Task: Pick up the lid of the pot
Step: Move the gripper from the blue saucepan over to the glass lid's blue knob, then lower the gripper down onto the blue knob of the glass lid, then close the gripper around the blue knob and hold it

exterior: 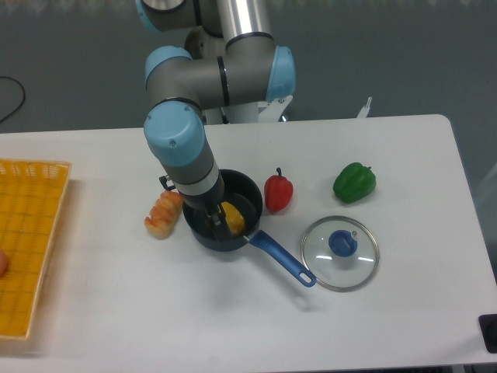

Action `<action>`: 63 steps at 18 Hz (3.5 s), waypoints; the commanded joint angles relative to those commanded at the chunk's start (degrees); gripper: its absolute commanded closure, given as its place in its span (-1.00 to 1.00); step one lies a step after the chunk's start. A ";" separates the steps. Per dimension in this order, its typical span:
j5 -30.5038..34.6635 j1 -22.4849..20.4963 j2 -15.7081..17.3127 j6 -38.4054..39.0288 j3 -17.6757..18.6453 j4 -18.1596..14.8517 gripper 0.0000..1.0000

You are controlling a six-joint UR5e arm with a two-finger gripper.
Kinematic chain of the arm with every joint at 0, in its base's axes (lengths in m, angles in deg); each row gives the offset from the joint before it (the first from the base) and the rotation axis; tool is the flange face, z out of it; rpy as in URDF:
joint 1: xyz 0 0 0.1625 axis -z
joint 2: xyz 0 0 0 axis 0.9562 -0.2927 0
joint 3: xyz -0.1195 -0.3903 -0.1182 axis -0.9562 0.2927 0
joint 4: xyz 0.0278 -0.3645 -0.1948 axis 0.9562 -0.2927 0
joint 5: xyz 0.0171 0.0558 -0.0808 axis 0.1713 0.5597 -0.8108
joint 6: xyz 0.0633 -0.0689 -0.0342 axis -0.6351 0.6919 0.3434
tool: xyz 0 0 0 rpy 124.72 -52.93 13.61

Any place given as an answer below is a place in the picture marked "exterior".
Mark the red toy bell pepper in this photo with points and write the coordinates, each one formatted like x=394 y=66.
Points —
x=278 y=192

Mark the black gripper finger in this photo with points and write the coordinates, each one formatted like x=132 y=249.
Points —
x=222 y=234
x=216 y=217

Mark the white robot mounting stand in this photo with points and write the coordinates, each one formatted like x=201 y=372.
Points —
x=249 y=113

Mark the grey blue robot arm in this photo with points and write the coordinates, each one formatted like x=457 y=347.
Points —
x=251 y=68

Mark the dark blue saucepan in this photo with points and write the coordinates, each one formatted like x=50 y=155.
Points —
x=242 y=192

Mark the glass pot lid blue knob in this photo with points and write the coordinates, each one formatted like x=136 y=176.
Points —
x=341 y=252

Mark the orange toy shrimp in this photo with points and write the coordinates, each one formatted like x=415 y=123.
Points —
x=164 y=214

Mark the black device at table edge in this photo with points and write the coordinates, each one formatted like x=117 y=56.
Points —
x=488 y=326

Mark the white bracket behind table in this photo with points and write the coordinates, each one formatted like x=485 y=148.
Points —
x=364 y=111

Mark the yellow woven basket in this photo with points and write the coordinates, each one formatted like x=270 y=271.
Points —
x=32 y=195

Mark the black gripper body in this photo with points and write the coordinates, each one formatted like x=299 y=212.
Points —
x=204 y=201

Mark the green toy bell pepper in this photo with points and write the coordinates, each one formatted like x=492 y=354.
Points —
x=354 y=183

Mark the yellow toy bell pepper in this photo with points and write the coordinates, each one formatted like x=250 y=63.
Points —
x=234 y=218

